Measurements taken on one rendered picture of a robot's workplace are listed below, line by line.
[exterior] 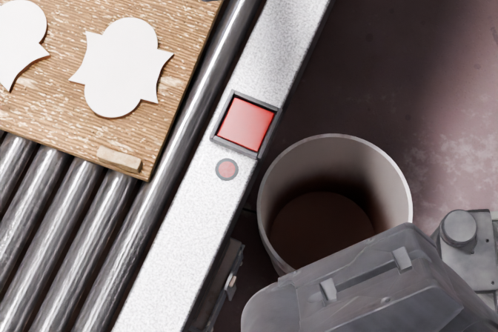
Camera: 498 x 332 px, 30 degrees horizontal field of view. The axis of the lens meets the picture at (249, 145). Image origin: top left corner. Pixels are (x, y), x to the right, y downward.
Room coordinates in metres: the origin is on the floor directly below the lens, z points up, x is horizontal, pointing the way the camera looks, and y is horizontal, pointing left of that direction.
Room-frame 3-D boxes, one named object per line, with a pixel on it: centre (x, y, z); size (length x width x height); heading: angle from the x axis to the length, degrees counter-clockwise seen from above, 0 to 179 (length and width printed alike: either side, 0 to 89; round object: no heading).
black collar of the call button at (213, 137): (0.39, 0.00, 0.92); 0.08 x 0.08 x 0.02; 64
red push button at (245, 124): (0.39, 0.00, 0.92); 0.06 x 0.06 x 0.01; 64
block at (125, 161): (0.34, 0.17, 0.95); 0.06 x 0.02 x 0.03; 67
